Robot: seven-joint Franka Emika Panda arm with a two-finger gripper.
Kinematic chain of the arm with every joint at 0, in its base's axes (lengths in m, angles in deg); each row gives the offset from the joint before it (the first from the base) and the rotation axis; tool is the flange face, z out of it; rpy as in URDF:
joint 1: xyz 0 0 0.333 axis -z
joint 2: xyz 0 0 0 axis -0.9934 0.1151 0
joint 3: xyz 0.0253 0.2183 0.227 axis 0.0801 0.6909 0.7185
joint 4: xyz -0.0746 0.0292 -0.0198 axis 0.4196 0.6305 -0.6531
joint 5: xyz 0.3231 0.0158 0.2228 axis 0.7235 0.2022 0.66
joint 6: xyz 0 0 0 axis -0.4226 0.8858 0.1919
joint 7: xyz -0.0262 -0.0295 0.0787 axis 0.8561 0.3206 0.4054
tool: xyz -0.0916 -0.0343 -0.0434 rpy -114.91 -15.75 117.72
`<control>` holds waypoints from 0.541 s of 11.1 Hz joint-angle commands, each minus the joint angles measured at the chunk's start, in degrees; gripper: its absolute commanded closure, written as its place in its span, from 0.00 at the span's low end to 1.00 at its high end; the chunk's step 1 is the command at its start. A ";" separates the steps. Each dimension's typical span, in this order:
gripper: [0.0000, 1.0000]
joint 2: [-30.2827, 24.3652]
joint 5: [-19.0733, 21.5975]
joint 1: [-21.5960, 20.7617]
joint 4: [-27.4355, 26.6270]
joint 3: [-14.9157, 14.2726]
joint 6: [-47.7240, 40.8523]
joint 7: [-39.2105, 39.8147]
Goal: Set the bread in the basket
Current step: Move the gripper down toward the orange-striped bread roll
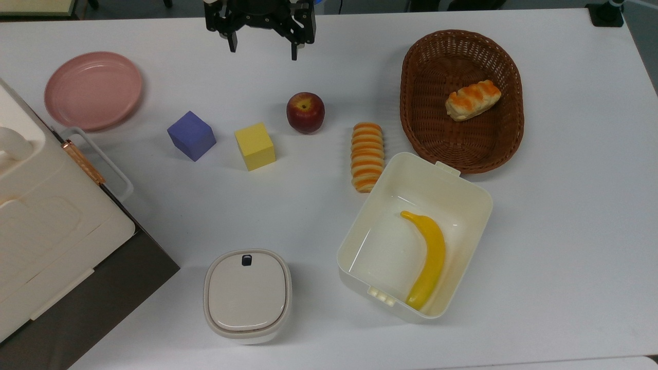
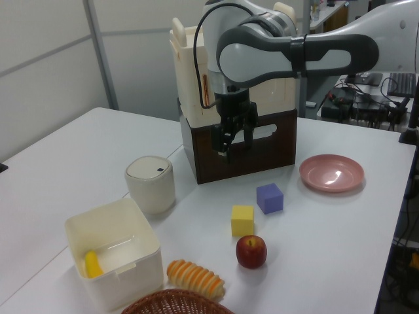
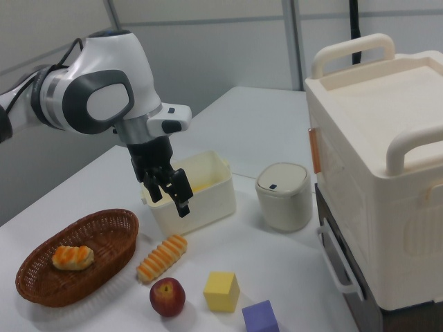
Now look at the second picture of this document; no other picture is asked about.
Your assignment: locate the pink plastic plate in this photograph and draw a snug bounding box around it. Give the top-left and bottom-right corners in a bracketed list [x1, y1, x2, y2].
[299, 154, 365, 194]

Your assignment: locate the black electronics box with wires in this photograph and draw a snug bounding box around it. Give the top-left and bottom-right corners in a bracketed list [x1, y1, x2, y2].
[320, 85, 410, 127]

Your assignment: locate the white lidded round canister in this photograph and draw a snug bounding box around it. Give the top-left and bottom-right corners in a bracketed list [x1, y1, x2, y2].
[124, 155, 176, 215]

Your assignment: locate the brown wicker basket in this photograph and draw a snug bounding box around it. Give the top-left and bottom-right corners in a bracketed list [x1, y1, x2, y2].
[120, 288, 236, 314]

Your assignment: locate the dark brown wooden crate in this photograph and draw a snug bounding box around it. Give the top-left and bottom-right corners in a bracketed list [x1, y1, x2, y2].
[179, 109, 298, 185]

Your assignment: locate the yellow foam cube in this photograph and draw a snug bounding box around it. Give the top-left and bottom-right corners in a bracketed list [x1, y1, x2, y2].
[230, 205, 255, 237]

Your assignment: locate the red toy apple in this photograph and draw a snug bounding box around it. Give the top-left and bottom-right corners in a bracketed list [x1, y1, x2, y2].
[235, 234, 268, 270]

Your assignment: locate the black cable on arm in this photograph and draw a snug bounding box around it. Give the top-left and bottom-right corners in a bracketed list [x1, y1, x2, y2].
[193, 0, 219, 109]

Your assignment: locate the cream plastic toy cabinet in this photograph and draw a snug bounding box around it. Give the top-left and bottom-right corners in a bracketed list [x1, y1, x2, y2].
[169, 1, 298, 128]

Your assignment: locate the yellow toy banana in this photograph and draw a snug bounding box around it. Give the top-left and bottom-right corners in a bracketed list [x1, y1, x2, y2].
[84, 250, 105, 279]

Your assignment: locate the black keyboard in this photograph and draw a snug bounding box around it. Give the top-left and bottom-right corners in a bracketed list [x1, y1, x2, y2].
[386, 72, 418, 97]

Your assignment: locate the orange striped toy bread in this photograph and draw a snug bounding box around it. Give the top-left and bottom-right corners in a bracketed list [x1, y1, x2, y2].
[166, 259, 227, 300]

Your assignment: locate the cream square plastic bin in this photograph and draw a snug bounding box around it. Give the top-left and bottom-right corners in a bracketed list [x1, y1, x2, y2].
[64, 197, 164, 312]

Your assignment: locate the black strap on arm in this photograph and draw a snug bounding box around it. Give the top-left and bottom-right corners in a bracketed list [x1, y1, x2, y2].
[290, 33, 309, 79]

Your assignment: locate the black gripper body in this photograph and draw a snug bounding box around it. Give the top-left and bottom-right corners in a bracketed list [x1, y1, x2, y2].
[213, 90, 259, 132]

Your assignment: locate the black monitor base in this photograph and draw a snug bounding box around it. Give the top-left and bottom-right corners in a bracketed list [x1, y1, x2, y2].
[344, 72, 384, 87]

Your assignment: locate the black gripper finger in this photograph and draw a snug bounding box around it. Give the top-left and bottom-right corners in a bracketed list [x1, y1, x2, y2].
[242, 123, 255, 150]
[211, 124, 232, 164]

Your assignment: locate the purple foam cube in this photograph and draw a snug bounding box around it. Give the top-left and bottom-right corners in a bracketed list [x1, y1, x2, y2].
[255, 183, 284, 215]

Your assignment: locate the black clamp pole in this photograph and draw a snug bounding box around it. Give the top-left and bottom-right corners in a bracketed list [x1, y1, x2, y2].
[398, 96, 419, 145]

